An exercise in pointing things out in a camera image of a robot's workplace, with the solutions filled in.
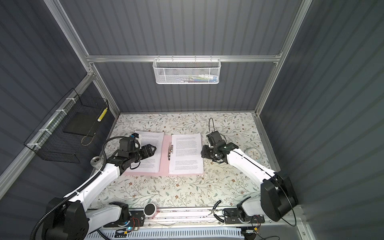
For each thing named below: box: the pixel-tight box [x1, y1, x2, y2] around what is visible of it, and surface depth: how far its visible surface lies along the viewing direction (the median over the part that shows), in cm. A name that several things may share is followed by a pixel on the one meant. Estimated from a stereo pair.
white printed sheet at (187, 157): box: [169, 133, 204, 175], surface depth 98 cm
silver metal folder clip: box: [168, 141, 174, 161], surface depth 101 cm
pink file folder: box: [124, 134, 205, 177], surface depth 95 cm
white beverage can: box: [90, 156, 104, 167], surface depth 81 cm
